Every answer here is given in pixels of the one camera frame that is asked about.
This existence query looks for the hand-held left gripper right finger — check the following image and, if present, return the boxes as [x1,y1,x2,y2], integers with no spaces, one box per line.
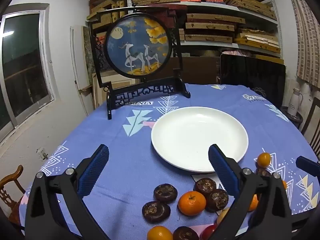
[208,144,293,240]

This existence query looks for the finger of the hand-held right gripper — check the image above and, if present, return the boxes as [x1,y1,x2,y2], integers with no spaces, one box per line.
[296,156,320,178]

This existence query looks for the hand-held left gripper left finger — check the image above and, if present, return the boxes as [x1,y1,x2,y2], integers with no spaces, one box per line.
[25,144,110,240]

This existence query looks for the dark brown water chestnut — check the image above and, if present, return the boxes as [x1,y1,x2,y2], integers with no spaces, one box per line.
[255,167,272,178]
[206,189,229,212]
[142,201,171,223]
[154,184,178,204]
[173,226,199,240]
[194,177,217,197]

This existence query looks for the white round plate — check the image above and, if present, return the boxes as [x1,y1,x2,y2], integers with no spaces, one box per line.
[151,107,249,173]

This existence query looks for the large mandarin with green stem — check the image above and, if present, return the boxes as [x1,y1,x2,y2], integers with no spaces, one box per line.
[178,191,207,216]

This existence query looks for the red cherry tomato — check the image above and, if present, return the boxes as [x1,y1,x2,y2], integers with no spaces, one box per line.
[200,224,218,240]

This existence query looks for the orange mandarin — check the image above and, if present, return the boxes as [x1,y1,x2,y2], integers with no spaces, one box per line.
[147,226,173,240]

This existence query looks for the blue printed tablecloth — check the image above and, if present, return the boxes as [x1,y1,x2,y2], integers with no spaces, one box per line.
[19,83,319,240]

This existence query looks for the carved wooden chair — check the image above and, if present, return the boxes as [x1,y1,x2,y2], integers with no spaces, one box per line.
[0,165,25,230]

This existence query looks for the black monitor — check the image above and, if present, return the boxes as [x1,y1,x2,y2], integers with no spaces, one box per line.
[220,54,287,105]

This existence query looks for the brown wooden cabinet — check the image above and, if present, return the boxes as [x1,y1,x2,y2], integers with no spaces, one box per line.
[175,55,220,84]

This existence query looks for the leaning white boards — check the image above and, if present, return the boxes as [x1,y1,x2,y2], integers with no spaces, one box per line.
[70,25,93,110]

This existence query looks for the striped beige curtain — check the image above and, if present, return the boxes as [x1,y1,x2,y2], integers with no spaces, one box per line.
[285,0,320,89]

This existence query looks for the sliding glass window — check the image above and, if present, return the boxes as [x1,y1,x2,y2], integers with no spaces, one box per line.
[0,4,55,140]

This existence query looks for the stack of yellow flat boxes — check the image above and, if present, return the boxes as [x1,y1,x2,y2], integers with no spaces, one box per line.
[234,29,280,53]

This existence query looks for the round deer screen black stand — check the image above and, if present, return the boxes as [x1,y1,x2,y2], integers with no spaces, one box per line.
[88,6,191,120]

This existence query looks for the stack of brown wooden boxes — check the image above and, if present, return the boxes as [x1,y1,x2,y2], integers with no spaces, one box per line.
[185,12,245,43]

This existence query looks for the white metal shelf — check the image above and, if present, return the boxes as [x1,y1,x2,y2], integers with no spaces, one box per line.
[126,0,282,58]

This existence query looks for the white wall socket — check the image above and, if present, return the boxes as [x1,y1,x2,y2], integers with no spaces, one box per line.
[36,147,48,160]

